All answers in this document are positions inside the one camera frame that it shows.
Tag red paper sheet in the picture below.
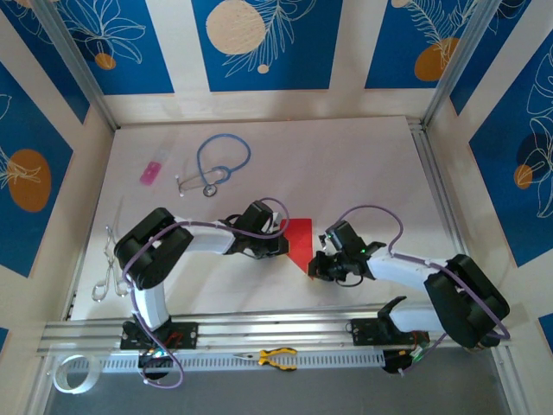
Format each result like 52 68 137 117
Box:
280 218 315 276

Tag blue stethoscope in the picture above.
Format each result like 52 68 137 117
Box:
175 132 252 199

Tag yellow black pliers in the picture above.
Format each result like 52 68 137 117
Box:
232 347 298 372

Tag pink capped clear tube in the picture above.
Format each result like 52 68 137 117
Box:
139 134 177 185

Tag black electronics module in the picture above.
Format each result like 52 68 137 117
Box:
382 348 429 376
137 348 175 382

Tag metal tongs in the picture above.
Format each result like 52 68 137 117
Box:
91 223 133 303

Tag clear tape roll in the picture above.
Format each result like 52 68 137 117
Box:
52 354 101 394

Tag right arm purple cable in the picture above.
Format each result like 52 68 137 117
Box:
334 204 511 375

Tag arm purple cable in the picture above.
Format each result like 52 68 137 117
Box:
334 204 511 375
122 197 289 389

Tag aluminium mounting rail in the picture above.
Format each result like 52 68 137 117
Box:
36 307 526 359

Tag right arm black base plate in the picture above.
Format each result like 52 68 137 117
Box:
350 317 429 348

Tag white slotted cable tray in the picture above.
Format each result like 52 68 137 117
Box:
68 348 386 374

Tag aluminium side rail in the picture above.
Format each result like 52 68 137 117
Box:
408 119 487 311

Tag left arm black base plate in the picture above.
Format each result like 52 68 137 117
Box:
119 320 200 351

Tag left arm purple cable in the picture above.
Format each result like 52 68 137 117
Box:
122 197 289 389

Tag aluminium frame post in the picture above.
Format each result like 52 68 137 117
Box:
422 0 506 127
32 0 120 131

